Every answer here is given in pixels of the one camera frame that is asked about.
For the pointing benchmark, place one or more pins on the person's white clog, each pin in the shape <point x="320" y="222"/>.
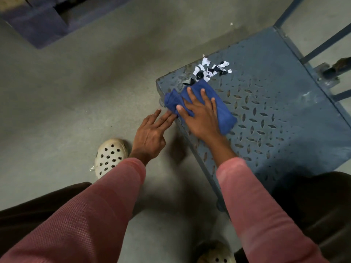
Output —
<point x="109" y="157"/>
<point x="215" y="254"/>

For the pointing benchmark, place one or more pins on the blue cleaning cloth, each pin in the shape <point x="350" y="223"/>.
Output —
<point x="225" y="117"/>

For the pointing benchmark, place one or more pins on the person's right white clog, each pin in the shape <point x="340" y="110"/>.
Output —
<point x="215" y="254"/>

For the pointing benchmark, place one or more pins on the person's right forearm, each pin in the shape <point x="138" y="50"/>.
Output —
<point x="260" y="210"/>

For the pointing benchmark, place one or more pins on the scattered white paper scraps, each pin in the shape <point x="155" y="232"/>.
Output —
<point x="205" y="62"/>

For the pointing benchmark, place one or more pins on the person's dark brown trousers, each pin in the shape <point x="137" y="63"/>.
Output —
<point x="323" y="205"/>

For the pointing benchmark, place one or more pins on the person's left white clog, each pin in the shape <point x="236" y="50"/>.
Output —
<point x="109" y="157"/>

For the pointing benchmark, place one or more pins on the person's right hand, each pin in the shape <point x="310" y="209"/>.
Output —
<point x="204" y="121"/>

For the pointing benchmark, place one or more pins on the person's left hand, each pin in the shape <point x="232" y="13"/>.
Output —
<point x="149" y="138"/>

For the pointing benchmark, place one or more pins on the person's left forearm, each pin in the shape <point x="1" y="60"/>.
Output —
<point x="90" y="216"/>

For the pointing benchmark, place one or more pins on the blue wooden pallet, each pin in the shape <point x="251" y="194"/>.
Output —
<point x="41" y="27"/>

